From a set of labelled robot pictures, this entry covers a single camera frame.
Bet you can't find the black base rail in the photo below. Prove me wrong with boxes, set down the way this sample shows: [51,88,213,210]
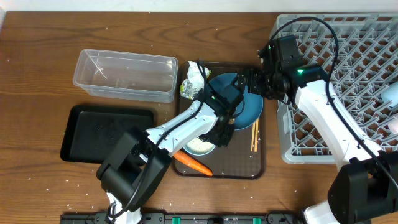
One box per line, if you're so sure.
[60,212,304,224]

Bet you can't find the wooden chopstick left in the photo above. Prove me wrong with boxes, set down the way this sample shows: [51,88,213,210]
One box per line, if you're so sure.
[251,121,257,151]

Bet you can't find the small light blue bowl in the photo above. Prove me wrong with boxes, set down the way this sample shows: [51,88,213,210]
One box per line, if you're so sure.
[381,82,398,108]

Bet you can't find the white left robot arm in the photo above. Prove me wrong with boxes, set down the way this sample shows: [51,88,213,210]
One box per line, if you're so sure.
[96,83,244,223]

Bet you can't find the crumpled foil wrapper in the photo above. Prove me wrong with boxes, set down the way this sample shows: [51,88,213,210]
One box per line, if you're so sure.
[180,61,204,100]

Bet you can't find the light blue rice bowl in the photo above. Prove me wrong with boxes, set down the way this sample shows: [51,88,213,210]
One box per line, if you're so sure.
[183,138,216,156]

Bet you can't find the clear plastic bin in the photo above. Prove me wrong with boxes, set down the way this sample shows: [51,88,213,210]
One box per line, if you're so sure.
[73,49,178,103]

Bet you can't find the orange carrot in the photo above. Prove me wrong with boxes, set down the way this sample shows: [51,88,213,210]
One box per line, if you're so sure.
[174,151,213,177]

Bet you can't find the grey dishwasher rack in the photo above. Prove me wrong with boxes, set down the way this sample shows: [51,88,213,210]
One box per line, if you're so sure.
[270,14,397,164]

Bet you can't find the pink small bowl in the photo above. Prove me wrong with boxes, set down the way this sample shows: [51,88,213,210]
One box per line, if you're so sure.
[387,114,398,134]

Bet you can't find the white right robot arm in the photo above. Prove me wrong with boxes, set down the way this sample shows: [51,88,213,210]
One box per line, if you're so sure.
[238,35,397,223]

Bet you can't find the wooden chopstick right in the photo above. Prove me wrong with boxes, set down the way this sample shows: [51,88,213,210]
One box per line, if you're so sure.
[253,119,259,152]

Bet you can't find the wooden chopstick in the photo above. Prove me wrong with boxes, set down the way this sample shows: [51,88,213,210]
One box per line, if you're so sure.
[251,121,257,151]
[253,119,259,152]

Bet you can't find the brown serving tray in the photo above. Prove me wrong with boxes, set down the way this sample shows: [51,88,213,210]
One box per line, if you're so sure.
[170,62,266,180]

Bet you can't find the dark blue plate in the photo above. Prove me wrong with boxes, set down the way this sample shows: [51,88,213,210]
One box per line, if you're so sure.
[209,73,264,131]

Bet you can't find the black tray bin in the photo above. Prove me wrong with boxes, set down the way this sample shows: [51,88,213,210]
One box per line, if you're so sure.
[60,104,154,164]

